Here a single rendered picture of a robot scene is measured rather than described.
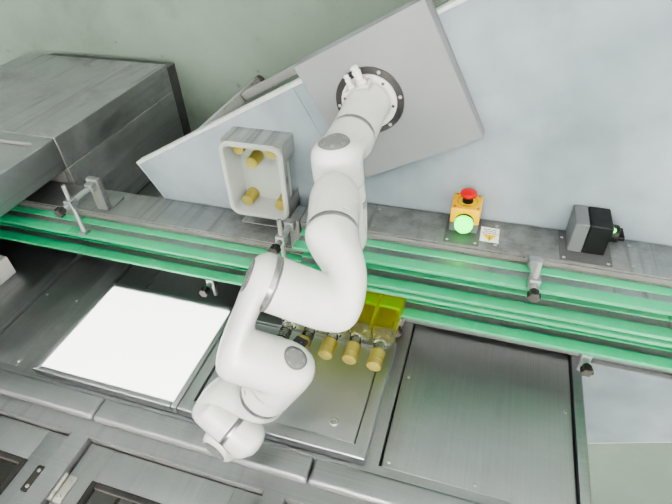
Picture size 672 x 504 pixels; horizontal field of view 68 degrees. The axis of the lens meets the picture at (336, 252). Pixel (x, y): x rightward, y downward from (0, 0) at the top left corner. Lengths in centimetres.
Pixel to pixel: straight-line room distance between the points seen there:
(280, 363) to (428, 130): 67
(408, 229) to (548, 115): 40
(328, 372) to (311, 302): 61
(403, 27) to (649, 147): 57
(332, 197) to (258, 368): 28
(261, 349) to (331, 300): 12
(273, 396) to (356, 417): 50
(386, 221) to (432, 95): 34
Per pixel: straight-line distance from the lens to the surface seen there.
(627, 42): 115
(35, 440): 147
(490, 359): 141
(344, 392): 127
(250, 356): 72
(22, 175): 175
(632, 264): 130
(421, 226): 127
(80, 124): 190
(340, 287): 71
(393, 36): 110
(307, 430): 122
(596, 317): 128
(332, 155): 89
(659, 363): 138
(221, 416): 96
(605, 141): 123
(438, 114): 115
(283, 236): 124
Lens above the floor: 183
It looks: 46 degrees down
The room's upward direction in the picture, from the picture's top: 155 degrees counter-clockwise
